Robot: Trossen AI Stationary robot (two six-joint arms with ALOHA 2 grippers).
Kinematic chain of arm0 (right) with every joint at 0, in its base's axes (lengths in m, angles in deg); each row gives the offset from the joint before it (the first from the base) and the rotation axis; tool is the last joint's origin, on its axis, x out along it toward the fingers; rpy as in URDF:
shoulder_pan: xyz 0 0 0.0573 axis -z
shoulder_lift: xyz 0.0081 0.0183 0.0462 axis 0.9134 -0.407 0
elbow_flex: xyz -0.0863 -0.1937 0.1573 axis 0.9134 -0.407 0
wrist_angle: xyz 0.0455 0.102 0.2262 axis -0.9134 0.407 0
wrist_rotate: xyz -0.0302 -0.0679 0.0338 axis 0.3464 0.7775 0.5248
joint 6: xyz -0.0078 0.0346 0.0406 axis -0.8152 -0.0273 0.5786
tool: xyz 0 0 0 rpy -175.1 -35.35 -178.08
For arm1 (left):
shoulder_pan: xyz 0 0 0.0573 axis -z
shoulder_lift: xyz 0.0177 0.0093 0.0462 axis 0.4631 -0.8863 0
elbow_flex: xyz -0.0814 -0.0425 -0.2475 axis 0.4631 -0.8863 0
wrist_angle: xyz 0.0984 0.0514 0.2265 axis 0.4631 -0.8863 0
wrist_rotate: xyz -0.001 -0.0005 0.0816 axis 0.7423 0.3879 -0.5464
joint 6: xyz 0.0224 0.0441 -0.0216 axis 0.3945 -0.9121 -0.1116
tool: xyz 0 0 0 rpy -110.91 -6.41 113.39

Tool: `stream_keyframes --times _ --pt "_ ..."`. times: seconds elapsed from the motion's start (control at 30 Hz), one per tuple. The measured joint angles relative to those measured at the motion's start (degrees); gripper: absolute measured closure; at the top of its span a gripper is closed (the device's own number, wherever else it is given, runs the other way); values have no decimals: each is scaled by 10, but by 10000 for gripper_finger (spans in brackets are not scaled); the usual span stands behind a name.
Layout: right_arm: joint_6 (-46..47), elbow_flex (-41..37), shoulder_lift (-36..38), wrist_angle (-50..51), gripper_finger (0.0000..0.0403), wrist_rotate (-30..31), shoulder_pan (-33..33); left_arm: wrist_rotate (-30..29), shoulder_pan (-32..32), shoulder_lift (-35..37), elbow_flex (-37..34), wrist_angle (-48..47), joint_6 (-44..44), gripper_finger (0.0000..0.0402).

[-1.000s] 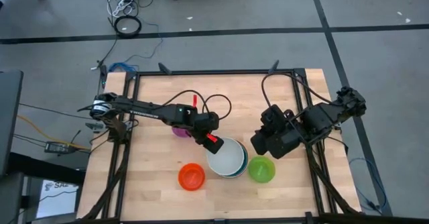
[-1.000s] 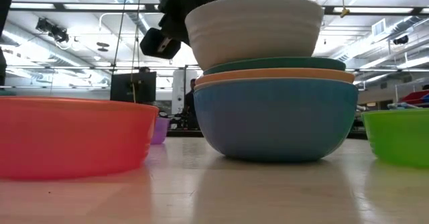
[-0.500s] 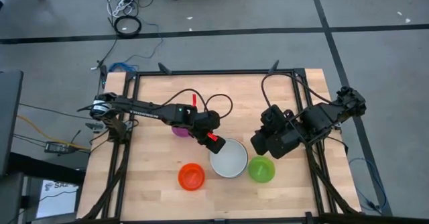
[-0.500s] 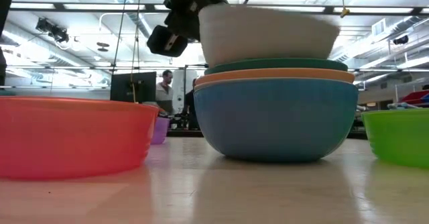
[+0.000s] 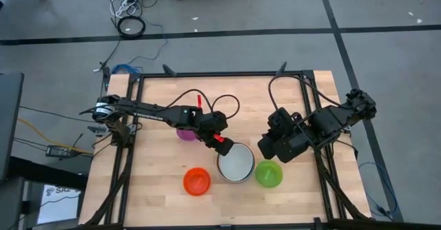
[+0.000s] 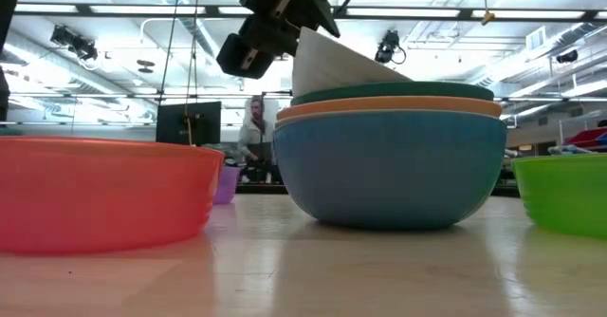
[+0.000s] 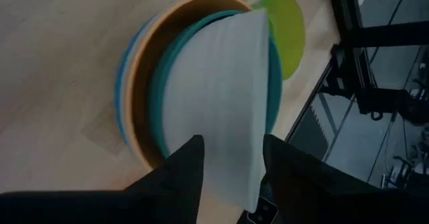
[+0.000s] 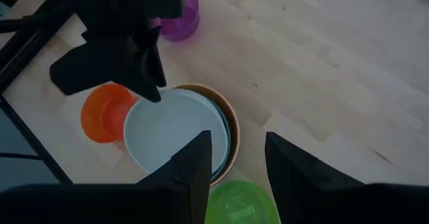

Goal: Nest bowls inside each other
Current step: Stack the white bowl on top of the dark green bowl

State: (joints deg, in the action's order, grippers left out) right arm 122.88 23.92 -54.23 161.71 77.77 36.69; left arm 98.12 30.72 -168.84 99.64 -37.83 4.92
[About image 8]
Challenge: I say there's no white plastic bowl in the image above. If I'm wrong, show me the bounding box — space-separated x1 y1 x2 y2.
123 89 231 182

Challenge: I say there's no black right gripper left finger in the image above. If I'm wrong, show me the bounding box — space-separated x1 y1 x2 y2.
137 129 213 224

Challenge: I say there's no small red-orange plastic bowl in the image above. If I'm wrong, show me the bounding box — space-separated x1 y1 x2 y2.
80 83 139 144

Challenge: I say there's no small purple plastic bowl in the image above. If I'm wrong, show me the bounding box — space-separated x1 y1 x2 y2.
151 0 201 43

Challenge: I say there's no teal plastic bowl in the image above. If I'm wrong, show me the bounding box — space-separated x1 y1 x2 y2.
209 98 233 182

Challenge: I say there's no small green plastic bowl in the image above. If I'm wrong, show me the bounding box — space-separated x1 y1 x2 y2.
204 180 281 224

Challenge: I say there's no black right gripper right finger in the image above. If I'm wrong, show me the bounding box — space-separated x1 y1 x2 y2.
264 131 366 224

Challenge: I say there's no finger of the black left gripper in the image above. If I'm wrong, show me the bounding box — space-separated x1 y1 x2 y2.
113 48 163 104
146 25 168 88

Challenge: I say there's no light orange plastic bowl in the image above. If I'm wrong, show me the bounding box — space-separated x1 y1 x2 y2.
173 83 241 188

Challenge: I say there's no black aluminium table frame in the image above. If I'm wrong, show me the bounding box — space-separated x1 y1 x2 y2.
0 0 74 185

